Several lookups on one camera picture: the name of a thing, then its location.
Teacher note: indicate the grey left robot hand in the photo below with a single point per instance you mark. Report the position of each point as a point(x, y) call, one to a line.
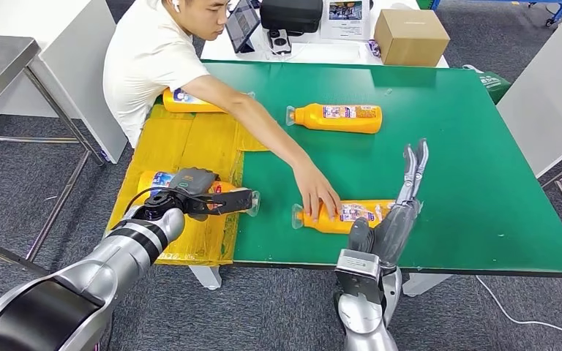
point(193, 180)

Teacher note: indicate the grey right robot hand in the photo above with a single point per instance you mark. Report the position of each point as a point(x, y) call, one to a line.
point(397, 227)

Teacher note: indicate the person's right hand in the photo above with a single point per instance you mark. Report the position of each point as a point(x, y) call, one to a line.
point(317, 189)

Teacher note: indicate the orange detergent bottle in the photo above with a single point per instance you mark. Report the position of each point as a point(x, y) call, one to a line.
point(174, 104)
point(157, 180)
point(310, 118)
point(332, 226)

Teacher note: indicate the person's right forearm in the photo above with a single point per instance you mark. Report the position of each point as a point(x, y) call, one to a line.
point(266, 128)

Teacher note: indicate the yellow taped cardboard mat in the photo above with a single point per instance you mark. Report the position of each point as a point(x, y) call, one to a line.
point(203, 145)

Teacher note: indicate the white table leg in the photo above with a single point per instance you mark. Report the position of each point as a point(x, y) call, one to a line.
point(206, 277)
point(426, 286)

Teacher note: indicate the green table board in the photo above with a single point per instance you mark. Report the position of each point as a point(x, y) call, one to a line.
point(480, 169)

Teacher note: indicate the person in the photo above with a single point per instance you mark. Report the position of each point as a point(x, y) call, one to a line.
point(150, 63)

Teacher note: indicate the black and white device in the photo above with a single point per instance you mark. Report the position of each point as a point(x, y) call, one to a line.
point(280, 41)

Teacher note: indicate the small purple packet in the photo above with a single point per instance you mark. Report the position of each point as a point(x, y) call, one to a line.
point(375, 47)

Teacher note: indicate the black tablet on stand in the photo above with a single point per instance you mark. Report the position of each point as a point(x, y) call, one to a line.
point(244, 24)

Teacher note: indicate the white printed leaflet stand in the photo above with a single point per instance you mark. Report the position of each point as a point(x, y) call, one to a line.
point(345, 22)

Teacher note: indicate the green bag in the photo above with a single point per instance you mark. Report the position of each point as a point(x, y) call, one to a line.
point(494, 85)

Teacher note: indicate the brown cardboard box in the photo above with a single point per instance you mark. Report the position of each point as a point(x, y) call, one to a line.
point(411, 41)

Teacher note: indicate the black carrying case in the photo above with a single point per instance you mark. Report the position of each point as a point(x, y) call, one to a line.
point(290, 14)

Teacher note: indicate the white side table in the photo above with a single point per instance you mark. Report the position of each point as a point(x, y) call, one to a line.
point(547, 97)

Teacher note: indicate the stainless steel table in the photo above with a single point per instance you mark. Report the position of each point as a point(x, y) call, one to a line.
point(0, 68)

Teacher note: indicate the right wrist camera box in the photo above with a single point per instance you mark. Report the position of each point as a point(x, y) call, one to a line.
point(358, 276)

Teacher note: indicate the blue steel frame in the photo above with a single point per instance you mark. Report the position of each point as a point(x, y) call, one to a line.
point(550, 5)

